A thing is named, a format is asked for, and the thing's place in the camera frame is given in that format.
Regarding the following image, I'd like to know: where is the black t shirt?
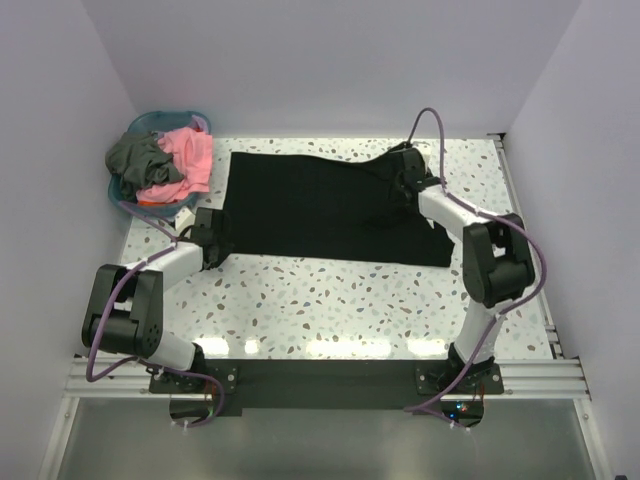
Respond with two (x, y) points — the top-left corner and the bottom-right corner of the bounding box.
(222, 150), (454, 268)

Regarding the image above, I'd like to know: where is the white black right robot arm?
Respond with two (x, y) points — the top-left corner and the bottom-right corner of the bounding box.
(389, 142), (535, 393)

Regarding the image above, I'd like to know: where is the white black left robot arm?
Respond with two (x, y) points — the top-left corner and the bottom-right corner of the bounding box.
(81, 202), (233, 393)

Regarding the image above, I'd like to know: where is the orange garment in basket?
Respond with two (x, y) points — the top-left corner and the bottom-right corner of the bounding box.
(137, 201), (164, 208)

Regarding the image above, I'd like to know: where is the pink t shirt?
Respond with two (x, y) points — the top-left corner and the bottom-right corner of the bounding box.
(136, 127), (213, 204)

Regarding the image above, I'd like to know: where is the grey green t shirt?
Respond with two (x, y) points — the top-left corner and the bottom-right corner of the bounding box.
(105, 132), (184, 201)

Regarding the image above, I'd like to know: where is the purple garment in basket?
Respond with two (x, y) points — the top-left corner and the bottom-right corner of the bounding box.
(188, 115), (209, 134)

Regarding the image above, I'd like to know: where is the teal plastic laundry basket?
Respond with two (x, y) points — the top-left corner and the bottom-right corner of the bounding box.
(127, 110), (211, 218)

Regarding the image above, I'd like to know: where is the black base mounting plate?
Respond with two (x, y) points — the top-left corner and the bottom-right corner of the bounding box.
(148, 357), (505, 419)

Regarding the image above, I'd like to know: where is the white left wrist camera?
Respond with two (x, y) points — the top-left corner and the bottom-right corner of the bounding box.
(173, 207), (196, 233)

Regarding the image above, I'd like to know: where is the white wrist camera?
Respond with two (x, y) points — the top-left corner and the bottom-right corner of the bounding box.
(173, 207), (196, 233)
(417, 144), (433, 167)

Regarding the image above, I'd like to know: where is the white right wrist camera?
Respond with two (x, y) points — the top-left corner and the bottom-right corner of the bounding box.
(417, 144), (433, 167)

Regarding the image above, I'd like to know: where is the aluminium right side rail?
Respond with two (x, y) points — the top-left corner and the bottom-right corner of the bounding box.
(487, 130), (569, 359)

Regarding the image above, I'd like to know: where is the aluminium front frame rail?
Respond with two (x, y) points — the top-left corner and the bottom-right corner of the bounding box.
(63, 358), (590, 400)

